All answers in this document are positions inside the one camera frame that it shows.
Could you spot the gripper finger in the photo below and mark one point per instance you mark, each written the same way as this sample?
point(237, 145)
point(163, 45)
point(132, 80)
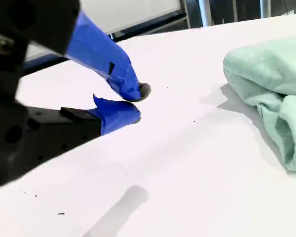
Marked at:
point(118, 116)
point(101, 49)

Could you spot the pale green T-shirt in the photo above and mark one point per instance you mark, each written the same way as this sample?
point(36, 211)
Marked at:
point(261, 69)

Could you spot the white board with blue edge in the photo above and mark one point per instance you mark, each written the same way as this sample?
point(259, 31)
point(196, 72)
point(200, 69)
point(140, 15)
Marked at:
point(138, 12)

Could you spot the grey metal post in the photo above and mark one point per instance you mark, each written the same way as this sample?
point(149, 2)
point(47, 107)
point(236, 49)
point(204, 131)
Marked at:
point(204, 12)
point(186, 13)

